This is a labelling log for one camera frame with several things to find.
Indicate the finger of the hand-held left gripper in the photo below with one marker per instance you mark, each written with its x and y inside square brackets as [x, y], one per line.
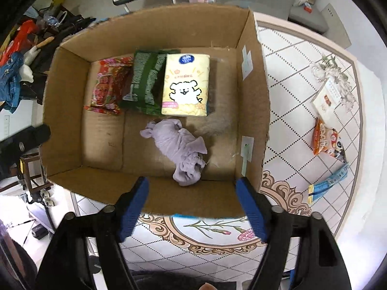
[30, 139]

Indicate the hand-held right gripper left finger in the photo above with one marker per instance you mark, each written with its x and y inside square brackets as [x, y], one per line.
[133, 211]

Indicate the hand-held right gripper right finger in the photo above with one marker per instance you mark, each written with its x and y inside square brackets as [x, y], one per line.
[251, 210]

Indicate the brown cardboard box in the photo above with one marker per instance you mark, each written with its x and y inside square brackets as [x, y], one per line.
[102, 145]

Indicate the wooden stool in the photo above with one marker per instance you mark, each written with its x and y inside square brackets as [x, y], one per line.
[33, 172]

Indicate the white plush toy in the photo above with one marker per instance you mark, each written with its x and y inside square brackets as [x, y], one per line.
[28, 63]

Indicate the lavender cloth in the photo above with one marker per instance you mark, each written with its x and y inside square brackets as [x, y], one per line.
[181, 148]

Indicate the blue tube packet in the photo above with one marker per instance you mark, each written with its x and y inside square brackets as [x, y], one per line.
[331, 182]

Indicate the pile of clothes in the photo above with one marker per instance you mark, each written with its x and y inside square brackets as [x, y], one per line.
[18, 54]

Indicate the red snack packet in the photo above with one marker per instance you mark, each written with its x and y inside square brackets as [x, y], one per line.
[107, 87]

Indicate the orange snack packet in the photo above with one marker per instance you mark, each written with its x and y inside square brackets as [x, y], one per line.
[328, 140]

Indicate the white patterned tablecloth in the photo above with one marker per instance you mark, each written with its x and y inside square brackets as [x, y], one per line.
[290, 96]

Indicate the green snack packet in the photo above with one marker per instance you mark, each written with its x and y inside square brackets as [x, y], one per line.
[145, 81]

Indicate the yellow tissue pack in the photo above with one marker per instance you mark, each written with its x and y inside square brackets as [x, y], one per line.
[186, 84]

